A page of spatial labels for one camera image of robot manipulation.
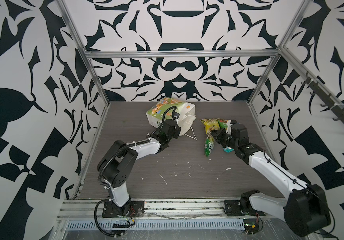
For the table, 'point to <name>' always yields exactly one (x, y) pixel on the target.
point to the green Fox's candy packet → (208, 146)
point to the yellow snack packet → (210, 124)
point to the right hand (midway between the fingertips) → (210, 130)
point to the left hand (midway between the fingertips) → (176, 121)
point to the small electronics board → (250, 225)
